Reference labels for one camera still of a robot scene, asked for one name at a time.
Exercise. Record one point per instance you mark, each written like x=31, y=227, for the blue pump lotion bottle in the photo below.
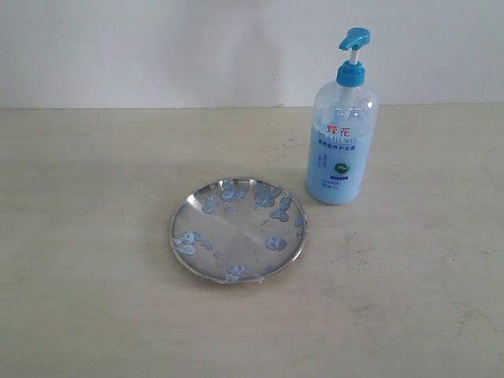
x=343, y=124

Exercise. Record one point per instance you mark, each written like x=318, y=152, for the round steel plate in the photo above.
x=238, y=231

